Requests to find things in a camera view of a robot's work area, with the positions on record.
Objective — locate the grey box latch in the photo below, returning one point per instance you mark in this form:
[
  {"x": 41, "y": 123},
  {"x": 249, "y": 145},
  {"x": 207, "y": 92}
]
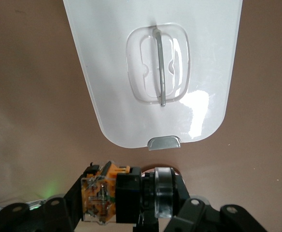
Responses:
[{"x": 164, "y": 142}]

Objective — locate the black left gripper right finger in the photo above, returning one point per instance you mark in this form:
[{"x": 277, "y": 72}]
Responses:
[{"x": 203, "y": 220}]

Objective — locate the white lidded storage box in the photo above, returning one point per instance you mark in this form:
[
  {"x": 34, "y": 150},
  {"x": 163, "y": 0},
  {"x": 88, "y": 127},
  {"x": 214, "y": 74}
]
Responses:
[{"x": 107, "y": 72}]

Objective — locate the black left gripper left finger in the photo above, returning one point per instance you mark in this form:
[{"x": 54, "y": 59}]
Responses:
[{"x": 46, "y": 217}]

